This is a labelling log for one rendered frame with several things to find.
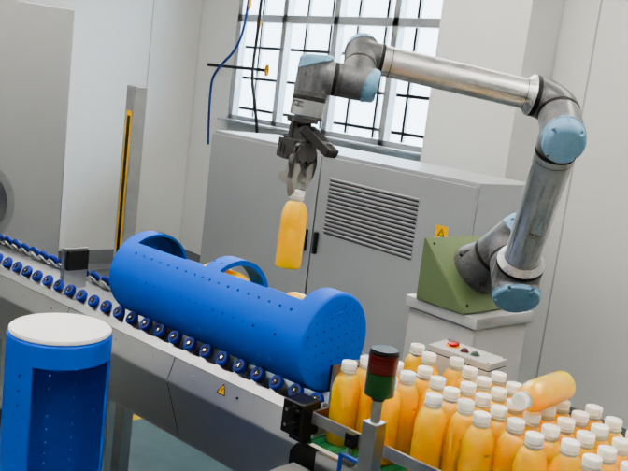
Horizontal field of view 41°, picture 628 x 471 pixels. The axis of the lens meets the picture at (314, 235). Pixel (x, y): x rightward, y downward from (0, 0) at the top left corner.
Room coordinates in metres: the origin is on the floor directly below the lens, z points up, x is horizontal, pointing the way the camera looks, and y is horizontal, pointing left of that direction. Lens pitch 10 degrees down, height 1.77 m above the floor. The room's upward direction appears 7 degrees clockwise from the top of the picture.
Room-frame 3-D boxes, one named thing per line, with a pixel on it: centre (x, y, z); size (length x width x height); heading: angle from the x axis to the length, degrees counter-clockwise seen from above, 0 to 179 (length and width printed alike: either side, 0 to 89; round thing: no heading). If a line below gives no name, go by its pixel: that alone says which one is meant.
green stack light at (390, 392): (1.69, -0.18, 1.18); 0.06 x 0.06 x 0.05
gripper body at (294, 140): (2.28, 0.07, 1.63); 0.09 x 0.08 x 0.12; 49
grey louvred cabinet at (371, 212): (4.75, -0.17, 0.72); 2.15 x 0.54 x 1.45; 42
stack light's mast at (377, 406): (1.69, -0.18, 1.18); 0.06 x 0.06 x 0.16
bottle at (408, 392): (2.00, -0.27, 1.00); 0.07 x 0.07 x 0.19
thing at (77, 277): (3.09, 0.88, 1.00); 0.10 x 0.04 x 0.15; 139
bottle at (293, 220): (2.26, 0.06, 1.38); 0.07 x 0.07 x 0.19
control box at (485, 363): (2.29, -0.47, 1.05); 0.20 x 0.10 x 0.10; 49
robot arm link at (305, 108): (2.27, 0.06, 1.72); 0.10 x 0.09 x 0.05; 139
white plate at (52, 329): (2.26, 0.67, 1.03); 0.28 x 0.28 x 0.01
